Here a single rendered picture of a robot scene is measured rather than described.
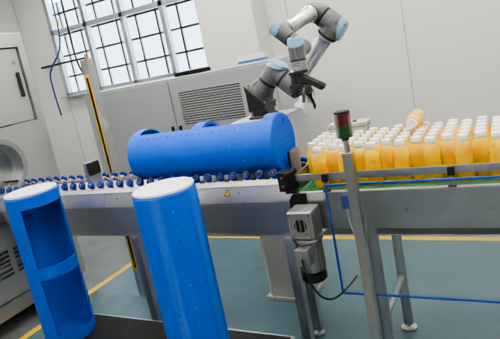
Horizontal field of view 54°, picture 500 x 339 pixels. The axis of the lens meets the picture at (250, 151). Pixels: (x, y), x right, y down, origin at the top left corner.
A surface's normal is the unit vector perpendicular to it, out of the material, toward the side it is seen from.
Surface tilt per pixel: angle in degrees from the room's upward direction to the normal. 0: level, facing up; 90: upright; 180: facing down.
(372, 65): 90
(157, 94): 90
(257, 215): 110
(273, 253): 90
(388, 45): 90
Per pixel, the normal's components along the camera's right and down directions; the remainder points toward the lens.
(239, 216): -0.36, 0.57
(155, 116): -0.45, 0.26
